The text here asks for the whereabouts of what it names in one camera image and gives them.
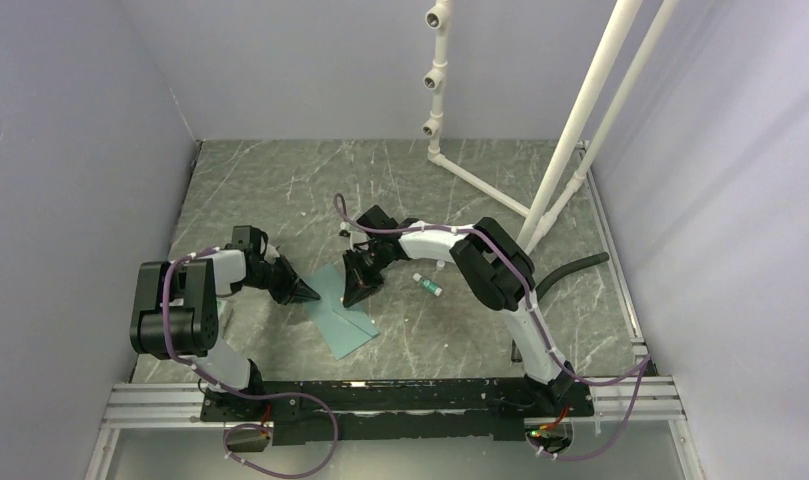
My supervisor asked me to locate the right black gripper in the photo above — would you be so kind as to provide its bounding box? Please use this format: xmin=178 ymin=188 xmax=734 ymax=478
xmin=342 ymin=241 xmax=391 ymax=308

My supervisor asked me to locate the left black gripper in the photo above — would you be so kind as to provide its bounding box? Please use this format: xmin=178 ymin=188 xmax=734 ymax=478
xmin=236 ymin=254 xmax=320 ymax=305

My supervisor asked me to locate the teal envelope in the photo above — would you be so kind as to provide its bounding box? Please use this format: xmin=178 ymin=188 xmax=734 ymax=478
xmin=304 ymin=264 xmax=379 ymax=360

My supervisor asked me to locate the green white glue stick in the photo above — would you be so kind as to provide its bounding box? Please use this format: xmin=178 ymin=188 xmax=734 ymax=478
xmin=412 ymin=273 xmax=443 ymax=297

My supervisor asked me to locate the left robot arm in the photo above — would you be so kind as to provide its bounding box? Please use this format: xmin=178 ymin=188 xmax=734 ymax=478
xmin=129 ymin=225 xmax=320 ymax=420

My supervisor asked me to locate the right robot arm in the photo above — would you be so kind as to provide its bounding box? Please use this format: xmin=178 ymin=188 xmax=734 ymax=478
xmin=337 ymin=205 xmax=575 ymax=415

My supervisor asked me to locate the green label plastic box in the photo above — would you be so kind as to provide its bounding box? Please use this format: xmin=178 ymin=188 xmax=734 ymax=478
xmin=217 ymin=299 xmax=233 ymax=336

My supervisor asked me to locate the black foam tube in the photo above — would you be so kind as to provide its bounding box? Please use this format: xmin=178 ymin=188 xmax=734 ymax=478
xmin=536 ymin=252 xmax=610 ymax=300

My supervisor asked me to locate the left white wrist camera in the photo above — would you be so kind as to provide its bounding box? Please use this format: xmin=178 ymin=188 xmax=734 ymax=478
xmin=225 ymin=225 xmax=269 ymax=261

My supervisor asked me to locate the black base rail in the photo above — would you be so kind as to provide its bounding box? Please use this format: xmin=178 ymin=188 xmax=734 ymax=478
xmin=199 ymin=377 xmax=594 ymax=446

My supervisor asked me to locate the white pvc pipe frame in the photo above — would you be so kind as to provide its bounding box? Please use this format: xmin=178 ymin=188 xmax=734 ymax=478
xmin=422 ymin=1 xmax=678 ymax=252

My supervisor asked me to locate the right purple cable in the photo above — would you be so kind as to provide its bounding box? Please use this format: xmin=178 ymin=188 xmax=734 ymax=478
xmin=332 ymin=192 xmax=652 ymax=464

